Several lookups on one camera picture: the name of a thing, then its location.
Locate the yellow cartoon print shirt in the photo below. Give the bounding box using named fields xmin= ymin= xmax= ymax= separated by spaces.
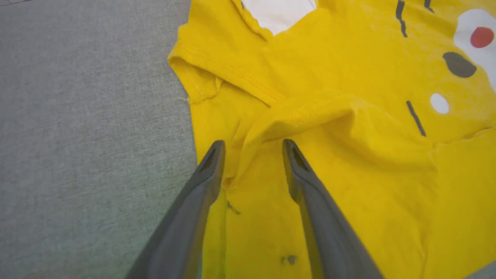
xmin=167 ymin=0 xmax=496 ymax=279

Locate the grey fabric sofa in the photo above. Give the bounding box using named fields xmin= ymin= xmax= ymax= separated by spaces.
xmin=0 ymin=0 xmax=496 ymax=279

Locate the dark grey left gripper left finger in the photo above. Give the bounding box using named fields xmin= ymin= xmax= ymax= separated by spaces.
xmin=126 ymin=140 xmax=226 ymax=279

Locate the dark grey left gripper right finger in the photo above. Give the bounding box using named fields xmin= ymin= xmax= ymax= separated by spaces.
xmin=282 ymin=139 xmax=384 ymax=279

